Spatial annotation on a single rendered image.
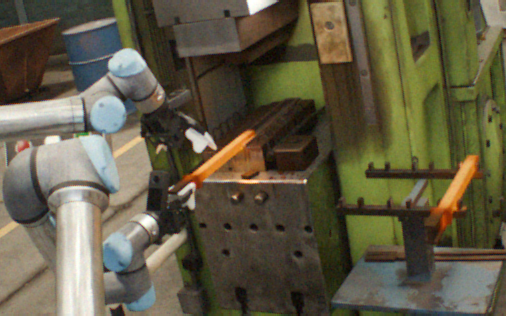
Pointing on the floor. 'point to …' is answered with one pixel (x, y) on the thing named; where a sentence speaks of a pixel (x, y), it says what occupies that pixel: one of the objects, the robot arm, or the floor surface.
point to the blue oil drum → (93, 53)
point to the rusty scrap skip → (10, 63)
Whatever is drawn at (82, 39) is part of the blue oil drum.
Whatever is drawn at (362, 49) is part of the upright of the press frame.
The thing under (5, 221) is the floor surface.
